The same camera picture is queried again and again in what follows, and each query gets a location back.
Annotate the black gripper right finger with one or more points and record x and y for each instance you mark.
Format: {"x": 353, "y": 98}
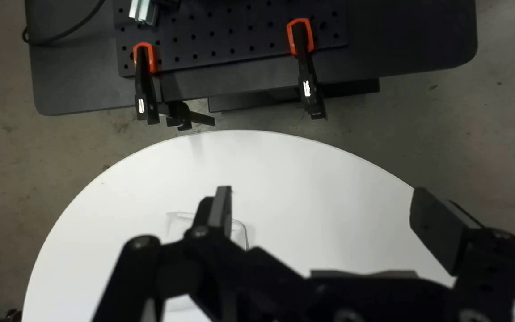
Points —
{"x": 443, "y": 229}

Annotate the aluminium extrusion piece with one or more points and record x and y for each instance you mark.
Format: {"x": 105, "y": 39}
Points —
{"x": 142, "y": 11}

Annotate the orange black bar clamp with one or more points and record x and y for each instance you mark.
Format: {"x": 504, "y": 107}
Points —
{"x": 146, "y": 82}
{"x": 307, "y": 77}

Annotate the black bracket piece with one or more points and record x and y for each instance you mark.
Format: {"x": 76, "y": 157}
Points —
{"x": 187, "y": 114}

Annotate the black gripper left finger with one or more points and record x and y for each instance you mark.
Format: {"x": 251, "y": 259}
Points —
{"x": 217, "y": 215}

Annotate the black perforated mounting board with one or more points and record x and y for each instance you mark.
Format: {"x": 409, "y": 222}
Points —
{"x": 233, "y": 36}

